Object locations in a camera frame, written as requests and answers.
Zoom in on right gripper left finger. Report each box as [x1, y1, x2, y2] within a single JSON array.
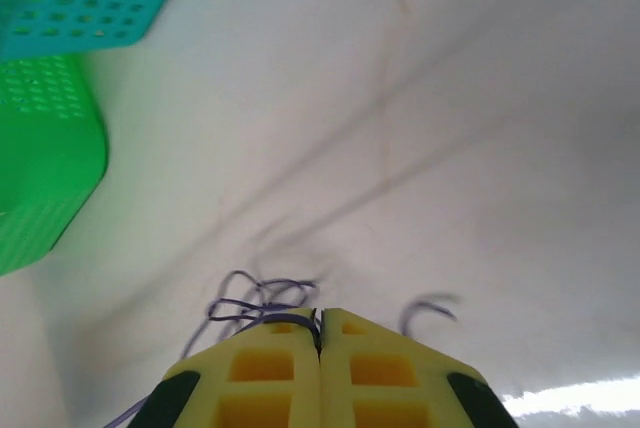
[[127, 306, 321, 428]]

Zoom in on teal plastic basket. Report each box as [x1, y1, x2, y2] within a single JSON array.
[[0, 0, 196, 62]]

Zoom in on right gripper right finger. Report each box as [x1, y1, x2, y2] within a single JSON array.
[[318, 306, 521, 428]]

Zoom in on green plastic basket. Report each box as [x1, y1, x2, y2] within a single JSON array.
[[0, 53, 110, 277]]

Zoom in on purple thin cable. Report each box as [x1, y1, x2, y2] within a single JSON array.
[[107, 270, 459, 428]]

